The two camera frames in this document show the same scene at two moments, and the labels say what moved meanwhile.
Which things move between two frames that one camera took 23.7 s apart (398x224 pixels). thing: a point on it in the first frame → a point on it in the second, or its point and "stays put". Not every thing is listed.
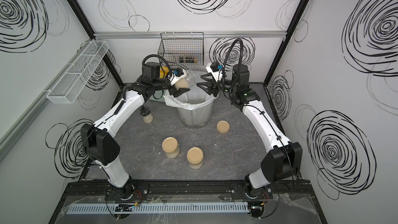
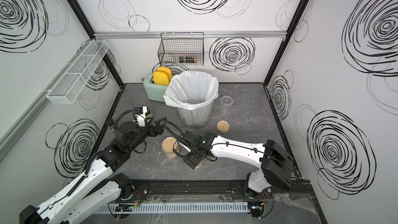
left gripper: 173,92 → 158,129
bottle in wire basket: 187,59 stays put
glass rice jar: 188,81 → 226,104
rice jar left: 170,147 stays put
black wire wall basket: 185,49 stays put
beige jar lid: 223,126 stays put
